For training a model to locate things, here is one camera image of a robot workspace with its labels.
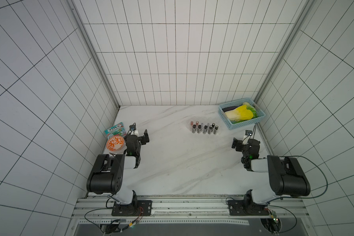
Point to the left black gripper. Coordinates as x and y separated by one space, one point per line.
144 139

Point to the light blue plastic basket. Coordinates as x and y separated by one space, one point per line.
232 126

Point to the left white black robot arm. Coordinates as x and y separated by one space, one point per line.
107 176

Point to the orange white patterned bowl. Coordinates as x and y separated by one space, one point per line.
115 143

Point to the dark purple toy eggplant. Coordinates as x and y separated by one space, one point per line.
229 109

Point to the black lipstick gold band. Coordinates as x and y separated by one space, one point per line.
209 131

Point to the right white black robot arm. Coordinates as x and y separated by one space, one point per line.
285 179

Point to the yellow toy napa cabbage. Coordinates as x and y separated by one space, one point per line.
239 114

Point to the aluminium mounting rail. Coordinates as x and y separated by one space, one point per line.
187 209

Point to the clear acrylic lipstick organizer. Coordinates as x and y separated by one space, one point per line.
204 121

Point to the green snack packet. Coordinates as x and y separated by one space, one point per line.
116 130

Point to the green toy vegetable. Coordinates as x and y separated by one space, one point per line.
251 108

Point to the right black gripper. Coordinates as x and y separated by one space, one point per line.
239 145

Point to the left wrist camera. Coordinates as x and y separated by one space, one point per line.
132 128

